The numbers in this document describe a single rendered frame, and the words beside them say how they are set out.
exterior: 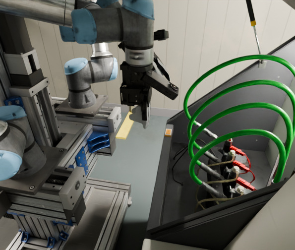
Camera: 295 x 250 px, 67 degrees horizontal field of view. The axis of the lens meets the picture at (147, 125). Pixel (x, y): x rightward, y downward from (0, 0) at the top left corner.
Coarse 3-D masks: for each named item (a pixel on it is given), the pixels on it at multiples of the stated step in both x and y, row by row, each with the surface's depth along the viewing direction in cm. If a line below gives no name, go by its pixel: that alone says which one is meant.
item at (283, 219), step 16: (288, 192) 43; (272, 208) 46; (288, 208) 41; (256, 224) 49; (272, 224) 44; (288, 224) 40; (240, 240) 54; (256, 240) 48; (272, 240) 43; (288, 240) 39
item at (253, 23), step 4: (248, 0) 84; (248, 4) 85; (248, 8) 86; (252, 8) 85; (248, 12) 87; (252, 12) 86; (252, 16) 86; (252, 20) 87; (252, 24) 88; (256, 32) 90; (256, 36) 90; (256, 40) 91; (260, 52) 93; (260, 60) 95; (260, 64) 95; (264, 64) 95
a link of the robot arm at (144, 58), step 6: (126, 48) 59; (126, 54) 57; (132, 54) 56; (138, 54) 55; (144, 54) 55; (150, 54) 56; (126, 60) 58; (132, 60) 56; (138, 60) 56; (144, 60) 56; (150, 60) 57; (138, 66) 57
